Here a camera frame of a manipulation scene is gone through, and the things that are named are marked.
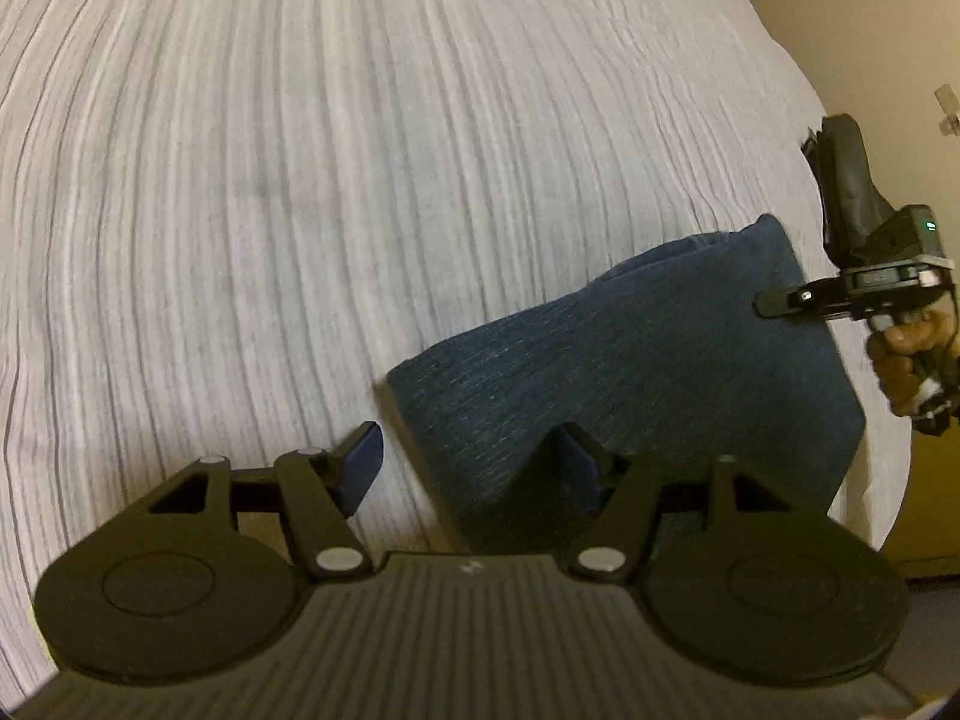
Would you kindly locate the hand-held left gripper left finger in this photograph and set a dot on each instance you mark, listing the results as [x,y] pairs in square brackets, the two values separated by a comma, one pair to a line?
[364,459]

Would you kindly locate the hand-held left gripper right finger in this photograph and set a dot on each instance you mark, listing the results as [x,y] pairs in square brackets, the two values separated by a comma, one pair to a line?
[583,461]

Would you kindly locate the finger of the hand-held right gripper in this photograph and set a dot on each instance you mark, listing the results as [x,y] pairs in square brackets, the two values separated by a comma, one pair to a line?
[795,300]

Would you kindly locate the blue denim jeans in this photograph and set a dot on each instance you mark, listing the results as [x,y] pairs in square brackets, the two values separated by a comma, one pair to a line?
[637,360]

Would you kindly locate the person's right hand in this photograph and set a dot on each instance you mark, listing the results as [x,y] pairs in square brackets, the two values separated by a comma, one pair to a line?
[904,360]

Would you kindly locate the black bag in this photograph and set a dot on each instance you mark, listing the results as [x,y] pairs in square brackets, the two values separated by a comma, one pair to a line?
[844,180]

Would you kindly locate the yellow wooden cabinet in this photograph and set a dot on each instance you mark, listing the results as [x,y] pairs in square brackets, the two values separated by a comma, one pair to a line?
[934,495]

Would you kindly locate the white striped bed cover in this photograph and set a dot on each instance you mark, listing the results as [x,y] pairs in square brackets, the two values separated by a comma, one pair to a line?
[300,165]

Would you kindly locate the clear wall hook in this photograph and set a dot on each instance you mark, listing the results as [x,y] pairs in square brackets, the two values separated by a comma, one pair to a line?
[948,106]

